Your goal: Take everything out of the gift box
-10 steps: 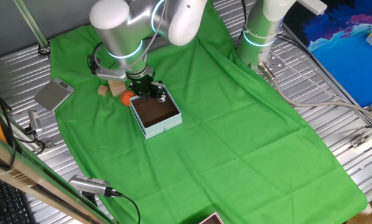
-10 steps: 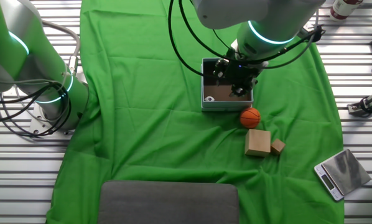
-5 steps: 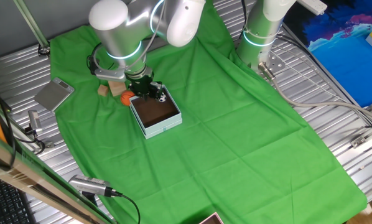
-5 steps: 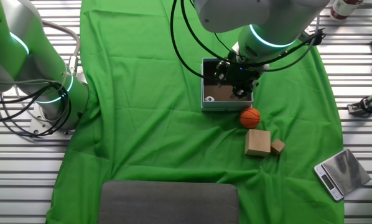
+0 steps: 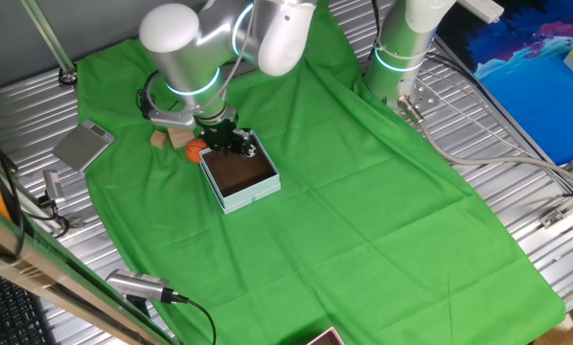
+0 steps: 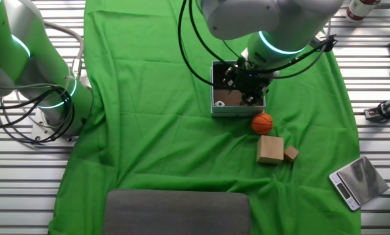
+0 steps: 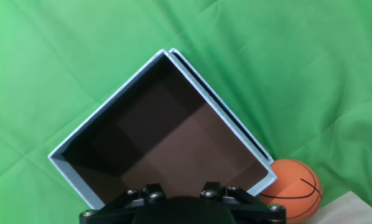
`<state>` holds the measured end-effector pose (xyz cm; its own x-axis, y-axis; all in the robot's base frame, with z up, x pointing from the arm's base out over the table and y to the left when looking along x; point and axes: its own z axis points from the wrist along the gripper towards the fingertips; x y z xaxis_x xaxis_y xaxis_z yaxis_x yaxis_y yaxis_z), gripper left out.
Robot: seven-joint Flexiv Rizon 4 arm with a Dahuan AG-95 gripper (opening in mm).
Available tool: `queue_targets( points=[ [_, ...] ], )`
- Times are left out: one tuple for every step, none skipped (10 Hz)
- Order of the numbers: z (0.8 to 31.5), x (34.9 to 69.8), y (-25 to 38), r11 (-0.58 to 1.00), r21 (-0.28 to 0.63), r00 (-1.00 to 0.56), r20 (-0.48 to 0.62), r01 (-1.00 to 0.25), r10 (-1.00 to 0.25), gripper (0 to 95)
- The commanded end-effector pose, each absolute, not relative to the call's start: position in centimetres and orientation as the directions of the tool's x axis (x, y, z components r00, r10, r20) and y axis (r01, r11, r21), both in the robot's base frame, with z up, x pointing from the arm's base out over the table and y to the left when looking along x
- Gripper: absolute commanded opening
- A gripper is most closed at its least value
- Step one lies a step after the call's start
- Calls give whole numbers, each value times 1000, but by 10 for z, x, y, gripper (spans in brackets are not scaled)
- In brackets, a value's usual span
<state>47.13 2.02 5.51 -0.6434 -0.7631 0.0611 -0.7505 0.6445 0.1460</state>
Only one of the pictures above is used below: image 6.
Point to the small silver camera on mount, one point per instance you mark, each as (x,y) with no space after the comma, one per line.
(385,109)

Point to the orange mini basketball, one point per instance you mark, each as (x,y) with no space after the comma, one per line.
(262,124)

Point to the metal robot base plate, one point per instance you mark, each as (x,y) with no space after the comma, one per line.
(40,130)

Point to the small wooden cube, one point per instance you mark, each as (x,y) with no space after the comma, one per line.
(291,153)

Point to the red white bottle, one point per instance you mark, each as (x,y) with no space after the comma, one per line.
(361,8)

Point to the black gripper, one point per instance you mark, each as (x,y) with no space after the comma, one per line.
(250,81)

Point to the large wooden block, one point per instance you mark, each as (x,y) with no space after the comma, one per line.
(270,148)

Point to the pale blue gift box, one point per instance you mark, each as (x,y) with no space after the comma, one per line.
(234,111)

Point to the grey cushion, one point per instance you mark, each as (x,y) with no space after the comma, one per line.
(175,212)

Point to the mini soccer ball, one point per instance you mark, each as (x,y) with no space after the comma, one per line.
(219,103)

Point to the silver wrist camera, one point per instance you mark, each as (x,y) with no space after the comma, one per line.
(323,40)

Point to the green cloth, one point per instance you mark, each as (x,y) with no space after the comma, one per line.
(149,130)

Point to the silver digital scale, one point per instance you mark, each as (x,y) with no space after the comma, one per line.
(361,179)

